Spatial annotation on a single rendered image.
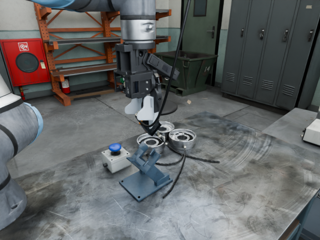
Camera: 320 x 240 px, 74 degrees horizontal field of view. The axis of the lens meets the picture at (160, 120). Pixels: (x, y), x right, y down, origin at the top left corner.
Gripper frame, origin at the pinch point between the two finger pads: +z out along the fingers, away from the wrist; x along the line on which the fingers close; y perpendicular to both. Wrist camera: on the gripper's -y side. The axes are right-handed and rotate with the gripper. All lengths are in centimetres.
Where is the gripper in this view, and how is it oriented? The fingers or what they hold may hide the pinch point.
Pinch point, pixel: (148, 121)
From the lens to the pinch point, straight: 56.9
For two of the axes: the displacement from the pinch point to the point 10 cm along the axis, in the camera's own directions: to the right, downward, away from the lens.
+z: 0.0, 9.1, 4.1
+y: -7.5, 2.7, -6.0
